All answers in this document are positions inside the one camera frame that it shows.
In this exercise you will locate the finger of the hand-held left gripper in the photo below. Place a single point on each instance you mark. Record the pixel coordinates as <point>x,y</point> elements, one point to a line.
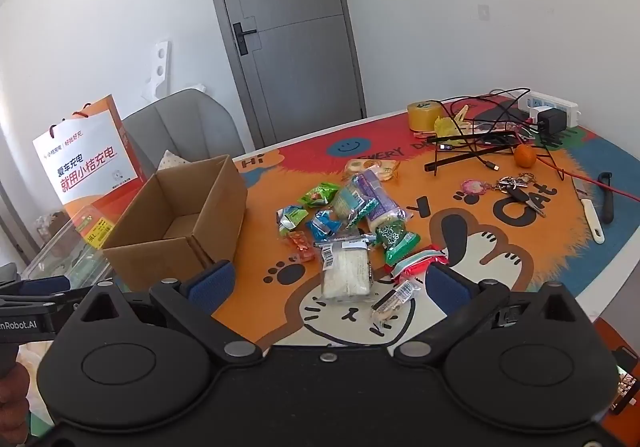
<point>7,273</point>
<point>45,285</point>

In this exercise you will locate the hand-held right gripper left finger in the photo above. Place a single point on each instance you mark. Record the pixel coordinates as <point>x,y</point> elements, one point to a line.
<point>212,284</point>

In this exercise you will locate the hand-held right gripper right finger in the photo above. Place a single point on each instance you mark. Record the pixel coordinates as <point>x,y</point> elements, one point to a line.
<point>447,288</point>

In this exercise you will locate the red and green snack packet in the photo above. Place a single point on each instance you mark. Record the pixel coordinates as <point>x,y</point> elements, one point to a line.
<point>417,264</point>

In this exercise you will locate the brown cardboard box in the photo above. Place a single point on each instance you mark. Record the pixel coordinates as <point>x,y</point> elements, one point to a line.
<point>175,257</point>

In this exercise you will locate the small clear biscuit packet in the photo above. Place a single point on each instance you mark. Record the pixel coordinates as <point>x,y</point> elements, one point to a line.
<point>392,304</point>

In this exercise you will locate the dark green snack packet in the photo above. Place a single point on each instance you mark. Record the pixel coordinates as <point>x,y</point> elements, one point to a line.
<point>395,239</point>

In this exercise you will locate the small orange snack packet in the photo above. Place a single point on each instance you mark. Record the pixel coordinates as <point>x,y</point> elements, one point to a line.
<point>301,245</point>

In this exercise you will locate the clear white bread packet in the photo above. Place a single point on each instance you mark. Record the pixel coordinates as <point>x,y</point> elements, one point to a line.
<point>345,269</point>

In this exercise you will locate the small green and white packet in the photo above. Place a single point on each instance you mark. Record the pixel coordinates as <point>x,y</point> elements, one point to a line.
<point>292,217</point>

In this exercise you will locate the blue snack packet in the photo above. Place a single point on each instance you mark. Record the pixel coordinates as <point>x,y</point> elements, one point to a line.
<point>324,224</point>

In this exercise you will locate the person's left hand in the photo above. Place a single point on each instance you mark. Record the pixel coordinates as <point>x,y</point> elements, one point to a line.
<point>12,392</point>

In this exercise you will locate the clear plastic container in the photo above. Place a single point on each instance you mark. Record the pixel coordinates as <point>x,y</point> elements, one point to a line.
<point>65,252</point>

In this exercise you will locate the pink candy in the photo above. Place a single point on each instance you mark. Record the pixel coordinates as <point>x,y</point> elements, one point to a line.
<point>472,187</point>

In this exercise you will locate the purple and white snack packet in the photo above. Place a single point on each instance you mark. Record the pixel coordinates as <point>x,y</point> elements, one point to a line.
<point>382,199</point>

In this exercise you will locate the bunch of keys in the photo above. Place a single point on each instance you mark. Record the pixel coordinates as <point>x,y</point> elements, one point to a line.
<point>520,192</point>

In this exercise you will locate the teal snack packet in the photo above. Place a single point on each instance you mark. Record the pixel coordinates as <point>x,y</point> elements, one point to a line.
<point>350,204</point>

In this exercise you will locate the dotted beige cushion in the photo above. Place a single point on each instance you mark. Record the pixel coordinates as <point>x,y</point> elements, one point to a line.
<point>172,161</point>

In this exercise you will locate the black metal stand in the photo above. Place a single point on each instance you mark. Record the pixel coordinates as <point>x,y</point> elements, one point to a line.
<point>470,156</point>

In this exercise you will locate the red white banner stand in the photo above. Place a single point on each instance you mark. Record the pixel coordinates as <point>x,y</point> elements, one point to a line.
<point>85,157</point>

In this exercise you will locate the orange cracker packet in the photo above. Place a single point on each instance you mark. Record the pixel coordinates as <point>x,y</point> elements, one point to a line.
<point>372,168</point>

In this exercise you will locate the green snack packet red picture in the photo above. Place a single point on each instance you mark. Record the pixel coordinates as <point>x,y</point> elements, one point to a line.
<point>320,193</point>

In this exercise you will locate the orange tangerine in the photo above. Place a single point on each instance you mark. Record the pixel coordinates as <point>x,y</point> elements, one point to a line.
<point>525,155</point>

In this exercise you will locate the grey upholstered chair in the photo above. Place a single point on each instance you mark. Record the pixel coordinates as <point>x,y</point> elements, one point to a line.
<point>185,122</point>

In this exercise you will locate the yellow tape roll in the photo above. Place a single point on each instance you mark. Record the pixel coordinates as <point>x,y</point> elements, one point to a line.
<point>424,116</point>

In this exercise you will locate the white charger plug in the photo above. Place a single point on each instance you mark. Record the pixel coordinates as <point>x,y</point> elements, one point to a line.
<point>539,113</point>

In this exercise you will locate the black charger adapter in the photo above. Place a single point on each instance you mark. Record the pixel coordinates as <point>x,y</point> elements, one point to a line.
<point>552,119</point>

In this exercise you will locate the dark handheld device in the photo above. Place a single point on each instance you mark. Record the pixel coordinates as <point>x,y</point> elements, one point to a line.
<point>627,382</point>

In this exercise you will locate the white power strip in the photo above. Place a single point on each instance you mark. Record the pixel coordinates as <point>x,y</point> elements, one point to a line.
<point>555,104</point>

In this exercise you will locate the white foam piece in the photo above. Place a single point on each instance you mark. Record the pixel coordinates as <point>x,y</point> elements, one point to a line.
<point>159,67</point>

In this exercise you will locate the grey door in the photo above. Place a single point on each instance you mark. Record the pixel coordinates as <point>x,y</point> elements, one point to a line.
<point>295,52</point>

